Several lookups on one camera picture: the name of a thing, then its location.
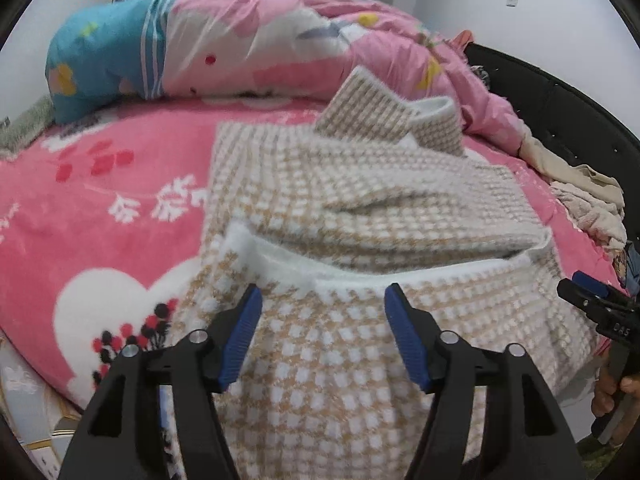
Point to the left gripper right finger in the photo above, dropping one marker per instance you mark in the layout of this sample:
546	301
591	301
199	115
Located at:
492	414

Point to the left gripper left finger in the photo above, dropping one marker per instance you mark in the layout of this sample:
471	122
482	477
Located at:
120	436

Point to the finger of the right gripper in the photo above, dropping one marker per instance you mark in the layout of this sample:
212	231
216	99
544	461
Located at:
593	305
591	284

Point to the beige white houndstooth coat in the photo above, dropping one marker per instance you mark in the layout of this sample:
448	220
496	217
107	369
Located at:
322	218

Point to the cream clothes pile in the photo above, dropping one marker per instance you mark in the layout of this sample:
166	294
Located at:
594	201

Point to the person's right hand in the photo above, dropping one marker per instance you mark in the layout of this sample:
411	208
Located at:
603	402

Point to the grey patterned bed sheet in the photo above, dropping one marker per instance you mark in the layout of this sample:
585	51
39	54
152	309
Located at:
42	421

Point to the black bed headboard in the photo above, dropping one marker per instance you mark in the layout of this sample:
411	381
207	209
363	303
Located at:
567	122

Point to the pink floral plush blanket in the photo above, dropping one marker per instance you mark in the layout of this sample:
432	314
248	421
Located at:
101	231

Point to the grey green mat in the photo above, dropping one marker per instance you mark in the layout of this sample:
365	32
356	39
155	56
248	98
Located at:
18	134

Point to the pink blue cartoon quilt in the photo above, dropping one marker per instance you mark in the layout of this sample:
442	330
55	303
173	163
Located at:
182	48

